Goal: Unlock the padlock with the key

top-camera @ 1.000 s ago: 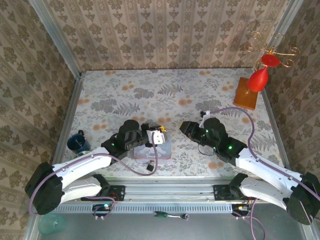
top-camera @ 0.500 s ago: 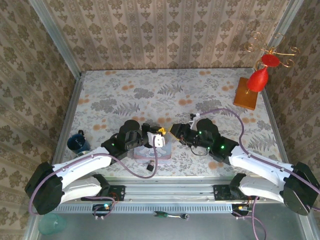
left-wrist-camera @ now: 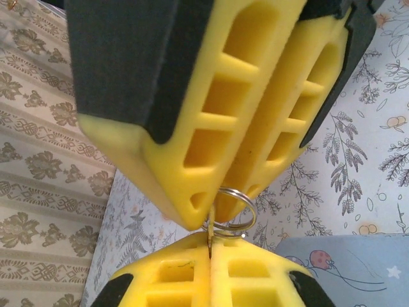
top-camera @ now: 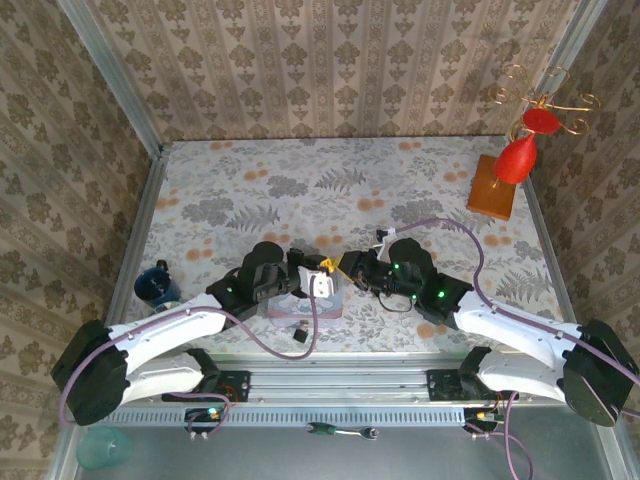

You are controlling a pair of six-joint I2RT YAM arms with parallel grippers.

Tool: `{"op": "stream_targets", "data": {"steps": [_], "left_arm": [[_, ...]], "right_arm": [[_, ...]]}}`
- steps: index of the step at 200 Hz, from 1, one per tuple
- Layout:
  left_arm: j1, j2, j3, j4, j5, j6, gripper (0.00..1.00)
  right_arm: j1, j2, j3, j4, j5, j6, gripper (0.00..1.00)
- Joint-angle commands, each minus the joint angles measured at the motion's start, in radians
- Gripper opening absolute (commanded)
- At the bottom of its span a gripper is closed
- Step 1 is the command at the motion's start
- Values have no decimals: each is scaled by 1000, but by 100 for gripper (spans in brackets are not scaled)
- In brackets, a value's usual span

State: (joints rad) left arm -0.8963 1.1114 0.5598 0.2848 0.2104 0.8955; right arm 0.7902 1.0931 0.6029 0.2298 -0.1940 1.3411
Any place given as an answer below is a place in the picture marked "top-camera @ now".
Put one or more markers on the pastel cartoon tin box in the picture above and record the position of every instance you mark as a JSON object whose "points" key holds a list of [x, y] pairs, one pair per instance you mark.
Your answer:
{"points": [[330, 312]]}

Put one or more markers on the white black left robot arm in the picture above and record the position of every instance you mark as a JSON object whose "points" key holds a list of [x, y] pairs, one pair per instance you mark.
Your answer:
{"points": [[165, 325]]}

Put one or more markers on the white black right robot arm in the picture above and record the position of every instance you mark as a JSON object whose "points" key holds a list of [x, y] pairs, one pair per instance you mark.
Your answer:
{"points": [[500, 315]]}

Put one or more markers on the dark blue mug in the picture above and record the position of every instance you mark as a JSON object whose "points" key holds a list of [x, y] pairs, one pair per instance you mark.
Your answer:
{"points": [[157, 290]]}

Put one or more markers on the translucent green cup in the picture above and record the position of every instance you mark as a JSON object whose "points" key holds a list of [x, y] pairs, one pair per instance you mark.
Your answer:
{"points": [[102, 447]]}

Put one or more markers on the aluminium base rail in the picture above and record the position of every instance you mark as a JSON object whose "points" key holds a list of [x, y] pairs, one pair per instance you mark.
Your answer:
{"points": [[340, 380]]}

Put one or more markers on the aluminium frame post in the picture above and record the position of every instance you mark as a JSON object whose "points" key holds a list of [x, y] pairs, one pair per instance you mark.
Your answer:
{"points": [[560, 65], [112, 75]]}

